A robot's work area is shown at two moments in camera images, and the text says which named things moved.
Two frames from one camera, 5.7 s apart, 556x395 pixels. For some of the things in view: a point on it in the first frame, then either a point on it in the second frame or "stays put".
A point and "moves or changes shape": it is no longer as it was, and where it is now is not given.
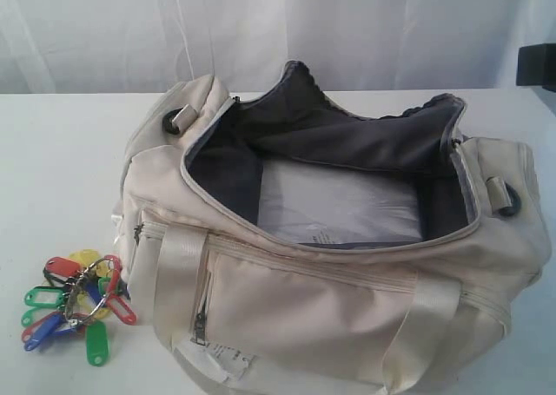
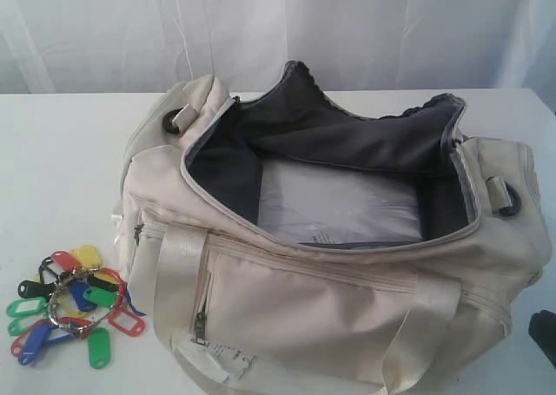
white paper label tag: x=229 y=365 stays put
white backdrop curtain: x=148 y=36 stays put
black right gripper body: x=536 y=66 -> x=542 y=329
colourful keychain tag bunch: x=77 y=297 moves or changes shape
